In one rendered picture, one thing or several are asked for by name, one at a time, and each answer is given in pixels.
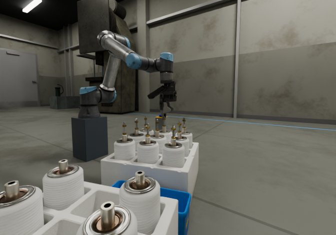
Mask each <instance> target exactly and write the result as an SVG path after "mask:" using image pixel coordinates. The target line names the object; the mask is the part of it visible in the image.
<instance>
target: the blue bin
mask: <svg viewBox="0 0 336 235"><path fill-rule="evenodd" d="M125 182H126V181H125V180H118V181H117V182H116V183H114V184H113V185H112V186H111V187H114V188H119V189H120V188H121V186H122V185H123V183H125ZM160 197H166V198H171V199H176V200H178V235H187V233H188V229H189V214H190V202H191V194H190V193H188V192H184V191H179V190H173V189H168V188H163V187H160Z"/></svg>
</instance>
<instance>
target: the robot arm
mask: <svg viewBox="0 0 336 235"><path fill-rule="evenodd" d="M97 41H98V43H99V45H100V46H101V47H102V48H104V49H105V50H108V52H109V54H110V55H109V59H108V63H107V67H106V71H105V75H104V79H103V83H102V84H101V85H100V87H99V88H97V87H96V86H90V87H81V88H80V92H79V94H80V110H79V113H78V118H80V119H91V118H99V117H100V116H101V115H100V112H99V109H98V103H111V102H113V101H114V100H115V99H116V96H117V94H116V91H115V88H114V84H115V81H116V77H117V74H118V70H119V66H120V63H121V59H122V60H123V61H125V63H126V65H127V66H128V67H129V68H132V69H135V70H136V69H137V70H143V71H146V72H147V73H153V72H160V83H161V84H164V85H162V86H161V87H159V88H158V89H156V90H155V91H153V92H151V93H150V94H148V95H147V97H148V98H149V99H154V98H155V97H156V96H158V95H159V94H160V95H159V107H160V113H161V116H162V118H163V119H164V116H165V118H166V116H167V113H169V112H172V111H173V110H174V109H173V107H171V106H170V103H169V102H175V101H177V91H176V90H175V84H176V81H173V62H174V61H173V54H172V53H170V52H163V53H161V54H160V58H156V59H152V58H148V57H145V56H141V55H139V54H137V53H136V52H134V51H132V50H131V49H130V41H129V40H128V38H126V37H124V36H123V35H119V34H116V33H114V32H111V31H108V30H104V31H102V32H100V33H99V34H98V36H97ZM167 85H168V86H167Z"/></svg>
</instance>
